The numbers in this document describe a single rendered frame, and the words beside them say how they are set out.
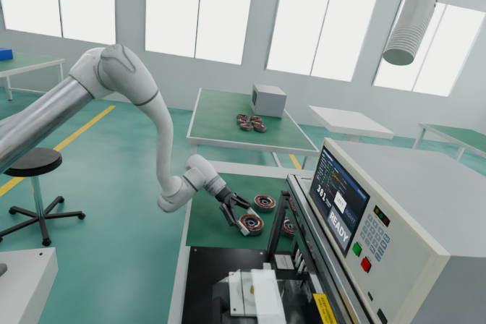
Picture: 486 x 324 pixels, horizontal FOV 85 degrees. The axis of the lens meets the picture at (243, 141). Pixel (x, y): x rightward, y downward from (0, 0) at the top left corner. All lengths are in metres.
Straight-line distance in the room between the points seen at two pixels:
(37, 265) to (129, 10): 4.65
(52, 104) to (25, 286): 0.51
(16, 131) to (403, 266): 1.01
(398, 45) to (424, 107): 5.18
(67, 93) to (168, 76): 4.27
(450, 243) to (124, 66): 0.86
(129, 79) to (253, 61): 4.36
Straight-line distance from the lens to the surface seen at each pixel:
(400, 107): 6.52
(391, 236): 0.56
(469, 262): 0.54
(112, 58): 0.90
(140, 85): 0.91
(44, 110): 1.02
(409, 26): 1.79
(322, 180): 0.79
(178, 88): 5.25
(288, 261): 0.93
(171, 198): 1.20
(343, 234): 0.69
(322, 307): 0.67
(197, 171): 1.21
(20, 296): 0.96
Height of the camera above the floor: 1.56
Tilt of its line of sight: 22 degrees down
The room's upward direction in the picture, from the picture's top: 10 degrees clockwise
